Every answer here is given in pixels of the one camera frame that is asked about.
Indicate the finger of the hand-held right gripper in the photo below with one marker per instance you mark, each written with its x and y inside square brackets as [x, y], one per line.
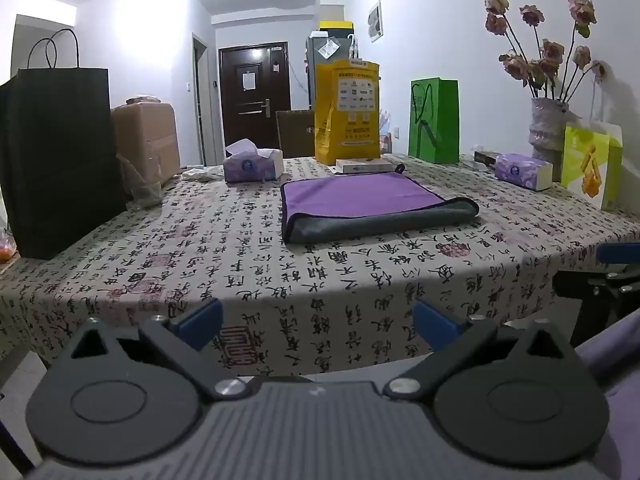
[595, 295]
[619, 253]

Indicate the clear plastic cup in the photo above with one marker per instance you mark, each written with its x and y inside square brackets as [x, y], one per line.
[142, 187]

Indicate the small dark box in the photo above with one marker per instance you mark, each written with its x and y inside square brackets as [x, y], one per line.
[484, 157]

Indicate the grey refrigerator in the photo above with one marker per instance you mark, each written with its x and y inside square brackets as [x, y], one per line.
[312, 75]

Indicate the green paper bag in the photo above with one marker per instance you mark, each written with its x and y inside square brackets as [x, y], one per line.
[434, 120]

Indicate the light green gift bag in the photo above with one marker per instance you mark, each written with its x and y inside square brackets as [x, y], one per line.
[592, 165]

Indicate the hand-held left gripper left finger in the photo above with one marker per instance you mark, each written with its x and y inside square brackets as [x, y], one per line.
[202, 321]

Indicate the crumpled white tissue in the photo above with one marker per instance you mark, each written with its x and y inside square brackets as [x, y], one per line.
[201, 173]

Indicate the brown cardboard box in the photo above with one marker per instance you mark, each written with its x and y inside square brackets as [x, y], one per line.
[147, 135]

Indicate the yellow and black box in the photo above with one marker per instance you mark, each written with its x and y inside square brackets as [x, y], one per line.
[336, 29]

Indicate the calligraphy printed tablecloth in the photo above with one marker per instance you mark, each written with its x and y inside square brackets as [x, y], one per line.
[200, 245]

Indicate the purple and grey towel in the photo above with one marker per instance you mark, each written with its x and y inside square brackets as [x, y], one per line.
[360, 195]

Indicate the black paper bag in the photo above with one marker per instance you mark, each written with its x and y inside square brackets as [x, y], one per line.
[60, 160]

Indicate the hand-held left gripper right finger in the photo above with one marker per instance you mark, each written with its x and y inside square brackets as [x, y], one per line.
[436, 322]

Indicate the flat white box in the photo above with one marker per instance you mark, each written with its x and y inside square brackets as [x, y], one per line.
[362, 165]

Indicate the dark brown door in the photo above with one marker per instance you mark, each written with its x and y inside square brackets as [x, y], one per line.
[252, 95]

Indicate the purple tissue pack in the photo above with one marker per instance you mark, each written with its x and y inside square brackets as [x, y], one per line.
[522, 172]
[252, 166]

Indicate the grey wrapped vase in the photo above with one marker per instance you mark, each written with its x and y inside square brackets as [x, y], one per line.
[546, 130]

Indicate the orange bag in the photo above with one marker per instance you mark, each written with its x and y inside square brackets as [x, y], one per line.
[6, 250]

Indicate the brown cardboard sheet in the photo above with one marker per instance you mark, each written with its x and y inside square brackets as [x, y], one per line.
[295, 132]

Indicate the wall picture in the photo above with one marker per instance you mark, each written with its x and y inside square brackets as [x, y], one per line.
[375, 21]

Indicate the dried pink roses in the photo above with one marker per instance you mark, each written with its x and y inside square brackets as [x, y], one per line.
[545, 60]

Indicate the yellow paper bag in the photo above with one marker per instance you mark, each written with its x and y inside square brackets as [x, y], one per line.
[345, 110]

